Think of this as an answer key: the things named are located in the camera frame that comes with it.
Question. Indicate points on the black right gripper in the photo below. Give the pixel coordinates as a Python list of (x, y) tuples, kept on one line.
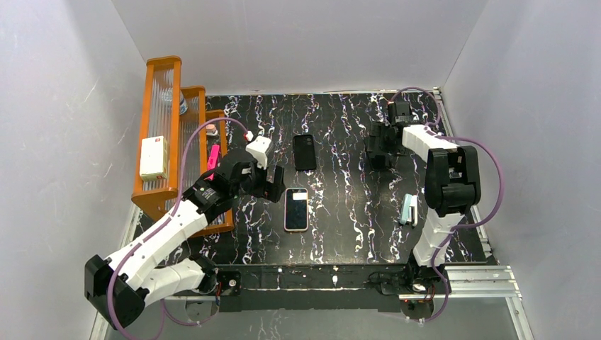
[(377, 144)]

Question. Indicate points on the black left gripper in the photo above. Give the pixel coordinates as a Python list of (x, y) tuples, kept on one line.
[(265, 183)]

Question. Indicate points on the beige phone case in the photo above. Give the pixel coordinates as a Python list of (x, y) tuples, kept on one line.
[(296, 209)]

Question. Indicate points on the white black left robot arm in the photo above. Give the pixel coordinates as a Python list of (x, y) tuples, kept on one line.
[(124, 283)]

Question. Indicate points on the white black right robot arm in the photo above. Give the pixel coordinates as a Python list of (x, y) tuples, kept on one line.
[(452, 179)]

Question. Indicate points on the light blue phone case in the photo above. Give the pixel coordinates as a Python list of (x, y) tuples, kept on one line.
[(408, 214)]

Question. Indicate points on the pink tool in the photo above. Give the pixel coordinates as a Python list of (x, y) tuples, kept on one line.
[(213, 157)]

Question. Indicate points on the orange wooden shelf rack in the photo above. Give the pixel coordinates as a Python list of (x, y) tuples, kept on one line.
[(172, 153)]

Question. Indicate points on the white blue patterned cup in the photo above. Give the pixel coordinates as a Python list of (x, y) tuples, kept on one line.
[(183, 105)]

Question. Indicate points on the white box with red label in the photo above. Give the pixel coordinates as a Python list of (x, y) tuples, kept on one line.
[(153, 159)]

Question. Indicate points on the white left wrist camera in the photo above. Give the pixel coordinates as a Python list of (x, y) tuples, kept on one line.
[(260, 148)]

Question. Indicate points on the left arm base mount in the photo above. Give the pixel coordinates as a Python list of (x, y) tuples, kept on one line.
[(204, 303)]

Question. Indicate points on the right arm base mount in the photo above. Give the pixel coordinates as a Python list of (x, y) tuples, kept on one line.
[(423, 291)]

